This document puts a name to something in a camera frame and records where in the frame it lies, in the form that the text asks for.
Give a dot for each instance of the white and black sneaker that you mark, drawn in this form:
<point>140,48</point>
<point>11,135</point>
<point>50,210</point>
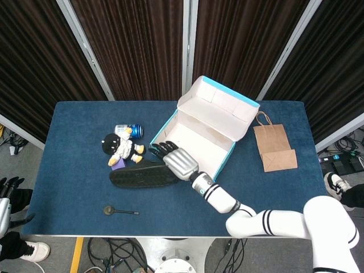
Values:
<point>335,183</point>

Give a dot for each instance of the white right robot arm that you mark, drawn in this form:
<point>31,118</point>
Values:
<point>221,199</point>

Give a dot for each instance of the black slipper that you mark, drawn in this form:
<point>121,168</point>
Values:
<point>136,176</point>

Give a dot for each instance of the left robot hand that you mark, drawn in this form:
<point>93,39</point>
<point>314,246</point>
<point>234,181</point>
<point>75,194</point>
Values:
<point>4,213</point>

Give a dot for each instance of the brown paper bag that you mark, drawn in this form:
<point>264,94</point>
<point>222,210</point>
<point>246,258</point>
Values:
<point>274,142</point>

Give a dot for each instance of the black-headed plush doll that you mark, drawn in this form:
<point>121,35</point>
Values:
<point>125,148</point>

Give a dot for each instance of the purple block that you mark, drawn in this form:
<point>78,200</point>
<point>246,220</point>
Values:
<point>122,165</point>

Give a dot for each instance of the light blue shoe box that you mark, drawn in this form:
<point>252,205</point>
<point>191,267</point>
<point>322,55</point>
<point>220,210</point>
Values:
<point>199,136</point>

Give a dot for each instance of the dark metal spoon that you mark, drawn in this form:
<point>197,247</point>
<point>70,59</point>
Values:
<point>108,210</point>

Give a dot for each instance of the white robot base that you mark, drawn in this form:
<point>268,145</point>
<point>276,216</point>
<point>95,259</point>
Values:
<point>176,256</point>

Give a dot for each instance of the blue tablecloth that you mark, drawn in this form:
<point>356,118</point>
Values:
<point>85,199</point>

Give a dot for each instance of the black trouser leg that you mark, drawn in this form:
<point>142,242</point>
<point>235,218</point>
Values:
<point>11,246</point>
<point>354,197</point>

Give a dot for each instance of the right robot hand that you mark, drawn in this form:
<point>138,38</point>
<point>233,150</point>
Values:
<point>179,162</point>

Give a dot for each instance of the white frame post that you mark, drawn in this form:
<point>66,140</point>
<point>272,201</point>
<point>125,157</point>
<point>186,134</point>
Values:
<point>290,48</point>
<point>189,48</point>
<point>85,48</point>

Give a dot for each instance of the blue drink can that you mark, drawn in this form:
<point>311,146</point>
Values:
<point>135,130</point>

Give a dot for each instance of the dark brown curtain panel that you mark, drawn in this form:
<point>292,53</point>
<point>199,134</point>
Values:
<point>241,42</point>
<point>34,57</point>
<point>335,71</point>
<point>136,48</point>

